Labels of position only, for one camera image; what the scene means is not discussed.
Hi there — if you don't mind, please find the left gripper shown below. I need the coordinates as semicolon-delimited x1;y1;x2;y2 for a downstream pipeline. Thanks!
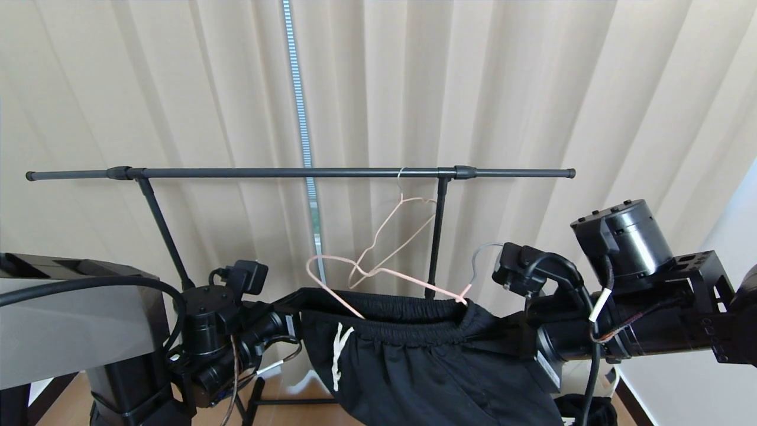
197;309;300;393

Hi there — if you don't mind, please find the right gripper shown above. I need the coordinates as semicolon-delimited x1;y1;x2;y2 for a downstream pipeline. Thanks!
520;293;637;394

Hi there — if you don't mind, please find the black garment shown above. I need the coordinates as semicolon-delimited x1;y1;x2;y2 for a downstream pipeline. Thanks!
275;288;564;426
555;393;619;426

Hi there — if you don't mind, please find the pink clothes hanger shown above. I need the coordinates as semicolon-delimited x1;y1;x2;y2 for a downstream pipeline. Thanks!
306;241;504;320
348;167;439;291

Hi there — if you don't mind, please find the white laundry basket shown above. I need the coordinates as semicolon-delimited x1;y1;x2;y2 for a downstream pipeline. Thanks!
562;361;620;403

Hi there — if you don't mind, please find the black clothes rack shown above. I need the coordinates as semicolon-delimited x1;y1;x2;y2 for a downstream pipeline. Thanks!
25;166;576;426

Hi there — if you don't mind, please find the beige curtain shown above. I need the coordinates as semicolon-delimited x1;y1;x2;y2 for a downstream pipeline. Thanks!
0;0;757;385

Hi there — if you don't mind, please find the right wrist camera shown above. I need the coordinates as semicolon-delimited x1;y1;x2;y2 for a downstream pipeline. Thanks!
492;243;548;299

